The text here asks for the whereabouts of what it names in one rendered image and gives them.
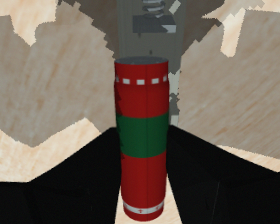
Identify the red and green striped cylinder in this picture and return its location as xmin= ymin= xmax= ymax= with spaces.
xmin=113 ymin=55 xmax=171 ymax=222

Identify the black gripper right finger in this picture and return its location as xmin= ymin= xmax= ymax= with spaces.
xmin=165 ymin=124 xmax=280 ymax=224

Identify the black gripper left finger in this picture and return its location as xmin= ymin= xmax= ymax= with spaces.
xmin=0 ymin=127 xmax=121 ymax=224

